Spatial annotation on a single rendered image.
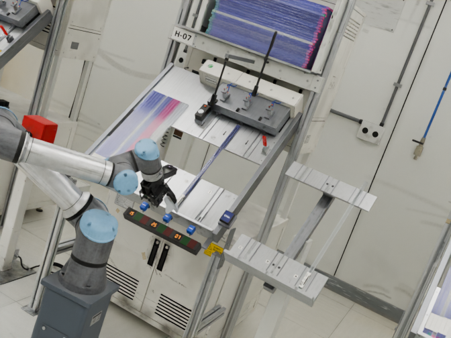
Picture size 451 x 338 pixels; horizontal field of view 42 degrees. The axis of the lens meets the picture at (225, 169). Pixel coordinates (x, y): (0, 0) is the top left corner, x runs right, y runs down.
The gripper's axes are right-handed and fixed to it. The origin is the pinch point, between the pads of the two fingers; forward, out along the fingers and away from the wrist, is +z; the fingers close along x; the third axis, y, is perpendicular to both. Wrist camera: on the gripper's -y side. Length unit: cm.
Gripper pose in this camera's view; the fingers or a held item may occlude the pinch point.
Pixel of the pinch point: (164, 203)
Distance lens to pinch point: 221.1
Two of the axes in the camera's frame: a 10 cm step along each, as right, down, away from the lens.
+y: -5.2, 6.9, -5.1
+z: 0.5, 6.2, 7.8
